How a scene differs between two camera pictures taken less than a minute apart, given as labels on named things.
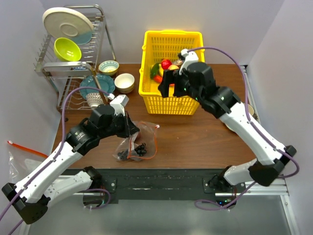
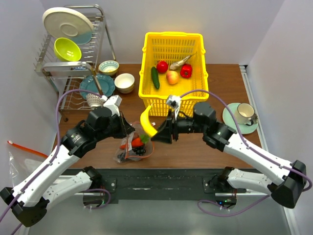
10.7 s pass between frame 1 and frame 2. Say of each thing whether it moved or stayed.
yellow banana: moved
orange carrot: moved
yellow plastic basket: stayed
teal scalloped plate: stayed
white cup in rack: stayed
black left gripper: stayed
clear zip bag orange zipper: stayed
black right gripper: moved
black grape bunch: stayed
